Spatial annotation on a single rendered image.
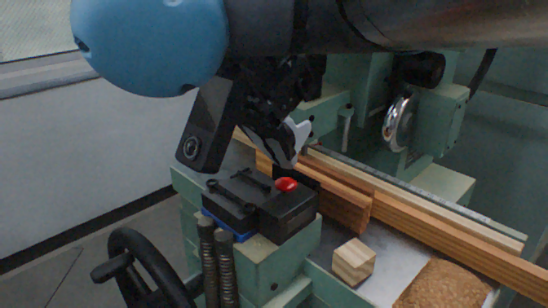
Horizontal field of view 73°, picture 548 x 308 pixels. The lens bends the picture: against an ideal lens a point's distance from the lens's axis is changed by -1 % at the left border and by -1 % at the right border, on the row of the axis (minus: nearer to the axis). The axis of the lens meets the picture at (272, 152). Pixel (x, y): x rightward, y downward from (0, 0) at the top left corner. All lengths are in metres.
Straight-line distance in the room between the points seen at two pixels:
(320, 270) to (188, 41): 0.44
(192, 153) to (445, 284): 0.36
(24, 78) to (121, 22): 1.56
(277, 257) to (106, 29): 0.39
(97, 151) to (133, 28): 1.74
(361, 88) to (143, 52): 0.54
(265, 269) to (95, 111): 1.45
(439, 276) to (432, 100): 0.31
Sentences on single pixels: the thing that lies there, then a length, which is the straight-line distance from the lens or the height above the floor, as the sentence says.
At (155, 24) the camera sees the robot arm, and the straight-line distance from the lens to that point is 0.18.
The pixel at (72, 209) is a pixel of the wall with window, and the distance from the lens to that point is 2.01.
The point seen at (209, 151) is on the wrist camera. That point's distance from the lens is 0.36.
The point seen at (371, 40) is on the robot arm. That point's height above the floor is 1.27.
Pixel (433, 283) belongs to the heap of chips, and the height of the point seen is 0.93.
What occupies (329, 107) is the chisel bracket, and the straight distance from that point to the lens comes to 0.67.
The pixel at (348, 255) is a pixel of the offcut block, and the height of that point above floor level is 0.94.
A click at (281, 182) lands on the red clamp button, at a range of 0.51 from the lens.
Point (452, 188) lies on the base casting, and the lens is 0.98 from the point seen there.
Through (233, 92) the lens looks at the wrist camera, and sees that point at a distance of 0.36.
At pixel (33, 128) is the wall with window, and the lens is 1.80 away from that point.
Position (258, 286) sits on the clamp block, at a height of 0.92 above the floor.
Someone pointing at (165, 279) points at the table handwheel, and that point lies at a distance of 0.51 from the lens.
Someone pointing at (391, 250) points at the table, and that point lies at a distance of 0.61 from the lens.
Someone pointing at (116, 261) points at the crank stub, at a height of 0.93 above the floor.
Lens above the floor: 1.31
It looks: 30 degrees down
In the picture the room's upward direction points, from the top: straight up
